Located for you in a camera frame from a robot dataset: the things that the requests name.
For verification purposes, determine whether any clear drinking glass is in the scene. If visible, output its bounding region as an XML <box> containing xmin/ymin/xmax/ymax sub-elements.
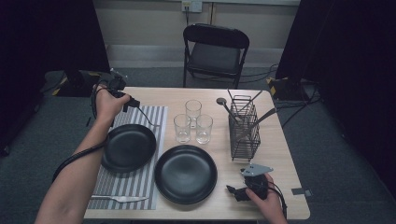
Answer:
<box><xmin>173</xmin><ymin>113</ymin><xmax>191</xmax><ymax>145</ymax></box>
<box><xmin>185</xmin><ymin>99</ymin><xmax>203</xmax><ymax>129</ymax></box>
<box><xmin>195</xmin><ymin>114</ymin><xmax>214</xmax><ymax>145</ymax></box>

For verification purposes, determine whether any dark metal spoon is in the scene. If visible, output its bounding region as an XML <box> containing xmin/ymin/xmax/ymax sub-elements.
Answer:
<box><xmin>216</xmin><ymin>97</ymin><xmax>242</xmax><ymax>127</ymax></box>

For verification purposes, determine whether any black folding chair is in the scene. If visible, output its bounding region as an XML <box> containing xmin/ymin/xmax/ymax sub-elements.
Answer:
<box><xmin>182</xmin><ymin>22</ymin><xmax>250</xmax><ymax>90</ymax></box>

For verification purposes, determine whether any stand base with hazard tape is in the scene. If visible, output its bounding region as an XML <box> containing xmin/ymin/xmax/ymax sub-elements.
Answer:
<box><xmin>265</xmin><ymin>76</ymin><xmax>309</xmax><ymax>101</ymax></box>
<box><xmin>50</xmin><ymin>69</ymin><xmax>102</xmax><ymax>98</ymax></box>

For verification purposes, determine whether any right hand-held gripper cable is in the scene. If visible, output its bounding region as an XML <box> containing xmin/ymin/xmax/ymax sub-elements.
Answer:
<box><xmin>267</xmin><ymin>181</ymin><xmax>288</xmax><ymax>218</ymax></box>

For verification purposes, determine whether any black floor cable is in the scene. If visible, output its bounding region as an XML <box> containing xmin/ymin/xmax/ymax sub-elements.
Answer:
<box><xmin>275</xmin><ymin>83</ymin><xmax>323</xmax><ymax>129</ymax></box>
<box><xmin>239</xmin><ymin>63</ymin><xmax>279</xmax><ymax>84</ymax></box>

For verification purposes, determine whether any hand-held gripper cable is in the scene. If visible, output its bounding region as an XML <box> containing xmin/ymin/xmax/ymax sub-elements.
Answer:
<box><xmin>267</xmin><ymin>181</ymin><xmax>288</xmax><ymax>218</ymax></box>
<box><xmin>51</xmin><ymin>78</ymin><xmax>110</xmax><ymax>185</ymax></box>

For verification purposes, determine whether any grey flat-handled utensil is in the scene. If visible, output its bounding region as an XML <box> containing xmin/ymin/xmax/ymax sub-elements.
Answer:
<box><xmin>241</xmin><ymin>107</ymin><xmax>277</xmax><ymax>136</ymax></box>

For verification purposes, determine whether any grey tape piece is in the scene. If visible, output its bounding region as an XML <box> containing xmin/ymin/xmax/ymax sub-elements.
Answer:
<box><xmin>291</xmin><ymin>187</ymin><xmax>313</xmax><ymax>198</ymax></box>

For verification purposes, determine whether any person's right hand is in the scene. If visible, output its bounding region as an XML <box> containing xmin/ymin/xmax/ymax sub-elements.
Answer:
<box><xmin>246</xmin><ymin>173</ymin><xmax>289</xmax><ymax>224</ymax></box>

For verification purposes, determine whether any black curtain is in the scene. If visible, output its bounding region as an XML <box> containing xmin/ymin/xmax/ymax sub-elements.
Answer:
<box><xmin>275</xmin><ymin>0</ymin><xmax>396</xmax><ymax>200</ymax></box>
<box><xmin>0</xmin><ymin>0</ymin><xmax>112</xmax><ymax>157</ymax></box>

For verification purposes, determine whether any white wall socket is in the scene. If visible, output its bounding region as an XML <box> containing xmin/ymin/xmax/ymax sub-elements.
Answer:
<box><xmin>181</xmin><ymin>0</ymin><xmax>204</xmax><ymax>13</ymax></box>

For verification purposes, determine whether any grey white striped placemat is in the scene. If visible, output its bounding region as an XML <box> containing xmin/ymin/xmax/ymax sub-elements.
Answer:
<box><xmin>87</xmin><ymin>105</ymin><xmax>168</xmax><ymax>210</ymax></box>

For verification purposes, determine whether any black round plate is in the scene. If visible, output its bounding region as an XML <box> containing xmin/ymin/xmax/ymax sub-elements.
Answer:
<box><xmin>154</xmin><ymin>144</ymin><xmax>219</xmax><ymax>205</ymax></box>
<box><xmin>101</xmin><ymin>123</ymin><xmax>158</xmax><ymax>174</ymax></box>

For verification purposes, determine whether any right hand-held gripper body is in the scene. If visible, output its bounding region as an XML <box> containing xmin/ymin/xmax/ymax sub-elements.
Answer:
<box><xmin>241</xmin><ymin>163</ymin><xmax>275</xmax><ymax>201</ymax></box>

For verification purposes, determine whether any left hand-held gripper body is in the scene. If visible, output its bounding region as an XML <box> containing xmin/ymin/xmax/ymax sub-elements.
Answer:
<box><xmin>100</xmin><ymin>68</ymin><xmax>132</xmax><ymax>113</ymax></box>

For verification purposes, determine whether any wall conduit pipe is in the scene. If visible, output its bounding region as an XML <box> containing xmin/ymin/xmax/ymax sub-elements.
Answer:
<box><xmin>209</xmin><ymin>2</ymin><xmax>217</xmax><ymax>26</ymax></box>

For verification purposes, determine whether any dark wire cutlery basket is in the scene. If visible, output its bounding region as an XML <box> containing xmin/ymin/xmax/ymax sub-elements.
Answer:
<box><xmin>228</xmin><ymin>94</ymin><xmax>262</xmax><ymax>162</ymax></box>

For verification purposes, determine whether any person's left hand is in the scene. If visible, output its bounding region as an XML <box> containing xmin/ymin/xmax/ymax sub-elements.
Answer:
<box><xmin>93</xmin><ymin>84</ymin><xmax>132</xmax><ymax>126</ymax></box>

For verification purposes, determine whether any left hand-held gripper cable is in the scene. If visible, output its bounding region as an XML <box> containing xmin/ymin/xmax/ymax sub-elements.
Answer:
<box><xmin>51</xmin><ymin>78</ymin><xmax>110</xmax><ymax>185</ymax></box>

